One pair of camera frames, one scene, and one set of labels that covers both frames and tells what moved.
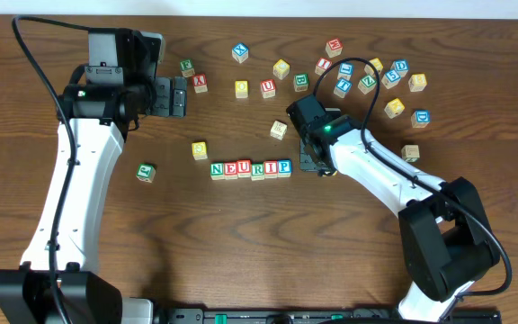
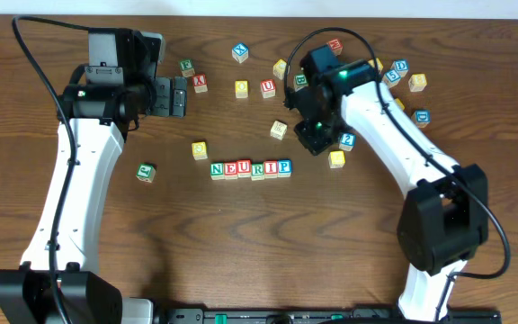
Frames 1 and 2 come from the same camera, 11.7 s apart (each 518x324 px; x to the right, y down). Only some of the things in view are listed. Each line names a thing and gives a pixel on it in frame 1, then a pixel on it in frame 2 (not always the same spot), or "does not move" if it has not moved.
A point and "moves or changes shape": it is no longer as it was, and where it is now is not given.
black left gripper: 161,97 does not move
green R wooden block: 257,171 does not move
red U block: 244,168 does not move
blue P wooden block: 284,167 does not move
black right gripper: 309,157 to 315,141
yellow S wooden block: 334,174 moves or changes shape
